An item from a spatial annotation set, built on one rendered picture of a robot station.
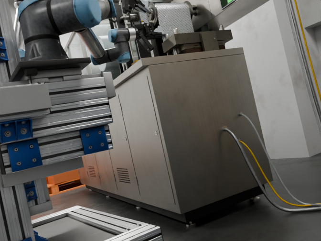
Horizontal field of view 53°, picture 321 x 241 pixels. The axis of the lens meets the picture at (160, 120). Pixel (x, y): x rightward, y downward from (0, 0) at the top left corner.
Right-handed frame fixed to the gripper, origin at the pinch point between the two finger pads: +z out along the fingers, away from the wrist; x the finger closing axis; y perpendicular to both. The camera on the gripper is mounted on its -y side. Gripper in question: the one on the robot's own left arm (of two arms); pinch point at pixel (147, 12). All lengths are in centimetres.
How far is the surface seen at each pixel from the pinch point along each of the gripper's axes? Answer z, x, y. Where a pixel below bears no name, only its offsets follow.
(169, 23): 14.3, -4.2, 0.1
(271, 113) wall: 160, 61, 28
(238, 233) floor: 75, -53, -101
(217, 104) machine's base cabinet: 53, -30, -41
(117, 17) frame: -12.1, 29.1, 1.7
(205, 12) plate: 31.7, -8.1, 19.8
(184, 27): 24.3, -4.2, 3.6
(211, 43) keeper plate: 37.0, -25.9, -9.0
